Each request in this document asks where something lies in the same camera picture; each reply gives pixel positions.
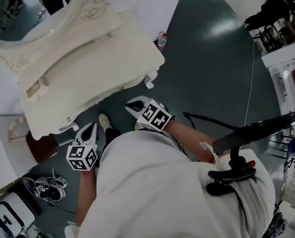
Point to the oval mirror white carved frame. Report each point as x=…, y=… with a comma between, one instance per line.
x=18, y=21

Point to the black equipment cart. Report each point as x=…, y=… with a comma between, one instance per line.
x=269, y=42

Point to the black phone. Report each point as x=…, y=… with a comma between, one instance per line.
x=256, y=133

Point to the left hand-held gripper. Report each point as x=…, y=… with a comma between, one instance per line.
x=80, y=157

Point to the red label water bottle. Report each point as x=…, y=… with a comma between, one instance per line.
x=162, y=42

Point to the white and black headset device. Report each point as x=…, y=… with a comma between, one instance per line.
x=45, y=190

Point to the person's white shoe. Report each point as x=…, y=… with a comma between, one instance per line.
x=137, y=126
x=104, y=121

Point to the person's right forearm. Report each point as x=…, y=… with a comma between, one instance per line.
x=187, y=135

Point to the brown cushion white stool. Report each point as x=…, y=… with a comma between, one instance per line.
x=42, y=147

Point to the white rounded case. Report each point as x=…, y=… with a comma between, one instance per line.
x=11, y=217

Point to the person's black trousers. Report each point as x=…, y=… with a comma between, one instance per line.
x=111, y=139

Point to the cream ornate dressing table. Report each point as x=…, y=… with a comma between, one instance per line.
x=88, y=66

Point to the cream carved furniture piece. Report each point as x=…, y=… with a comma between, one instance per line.
x=17, y=133

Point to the person in white shirt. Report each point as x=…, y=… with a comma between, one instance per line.
x=150, y=195

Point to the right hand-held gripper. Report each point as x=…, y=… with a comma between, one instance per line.
x=155, y=116

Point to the white work table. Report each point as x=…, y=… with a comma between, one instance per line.
x=274, y=58

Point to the black phone clamp mount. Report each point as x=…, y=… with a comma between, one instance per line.
x=227, y=177

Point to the person's left forearm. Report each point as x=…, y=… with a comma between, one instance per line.
x=85, y=195

